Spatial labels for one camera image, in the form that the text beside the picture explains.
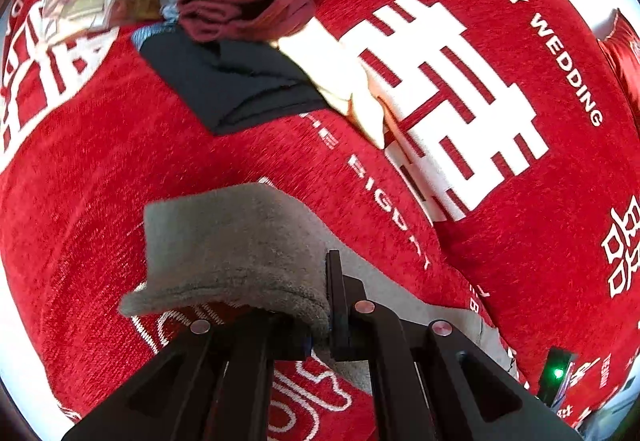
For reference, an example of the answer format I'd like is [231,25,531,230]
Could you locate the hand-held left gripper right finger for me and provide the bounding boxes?
[326,250,584,441]

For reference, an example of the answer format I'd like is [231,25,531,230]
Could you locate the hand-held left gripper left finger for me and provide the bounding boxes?
[62,311,315,441]

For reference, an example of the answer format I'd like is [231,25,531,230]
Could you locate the grey towel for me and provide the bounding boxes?
[118,182,521,394]

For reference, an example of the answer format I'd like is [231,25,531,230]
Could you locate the red printed blanket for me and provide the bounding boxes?
[0,0,640,441]

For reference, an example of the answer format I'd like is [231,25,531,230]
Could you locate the cream cloth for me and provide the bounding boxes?
[276,16,397,150]

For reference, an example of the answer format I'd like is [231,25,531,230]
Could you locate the black cloth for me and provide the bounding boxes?
[139,24,332,137]

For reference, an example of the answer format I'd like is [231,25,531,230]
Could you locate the maroon cloth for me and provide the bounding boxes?
[177,0,317,45]

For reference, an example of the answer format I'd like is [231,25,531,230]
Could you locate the red satin pillow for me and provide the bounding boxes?
[598,9,640,97]

